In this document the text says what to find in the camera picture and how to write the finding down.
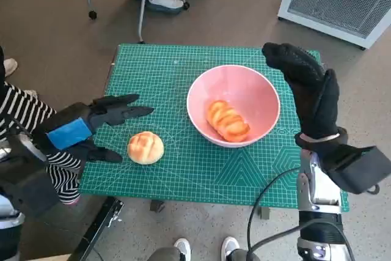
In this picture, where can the grey table bracket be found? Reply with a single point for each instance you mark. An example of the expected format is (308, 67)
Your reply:
(265, 213)
(156, 206)

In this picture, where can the grey office chair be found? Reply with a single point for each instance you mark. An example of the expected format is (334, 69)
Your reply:
(143, 13)

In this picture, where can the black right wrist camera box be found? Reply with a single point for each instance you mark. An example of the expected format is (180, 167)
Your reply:
(357, 169)

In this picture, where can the black metal rail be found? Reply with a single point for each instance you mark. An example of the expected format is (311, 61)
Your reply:
(100, 230)

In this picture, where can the pink bowl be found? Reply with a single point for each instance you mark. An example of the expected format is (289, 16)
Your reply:
(238, 86)

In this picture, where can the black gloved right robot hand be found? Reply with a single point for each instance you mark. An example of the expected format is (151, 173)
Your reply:
(317, 99)

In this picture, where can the round bread bun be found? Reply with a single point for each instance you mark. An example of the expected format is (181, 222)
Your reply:
(146, 149)

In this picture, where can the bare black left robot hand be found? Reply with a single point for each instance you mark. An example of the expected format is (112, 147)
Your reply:
(76, 129)

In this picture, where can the green cutting mat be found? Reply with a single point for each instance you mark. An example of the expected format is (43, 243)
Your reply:
(189, 178)

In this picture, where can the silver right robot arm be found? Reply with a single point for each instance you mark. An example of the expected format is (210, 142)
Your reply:
(320, 187)

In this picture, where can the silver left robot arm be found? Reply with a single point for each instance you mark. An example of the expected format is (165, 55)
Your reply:
(10, 236)

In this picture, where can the long twisted bread loaf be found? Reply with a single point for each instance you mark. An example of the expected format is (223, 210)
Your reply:
(227, 120)

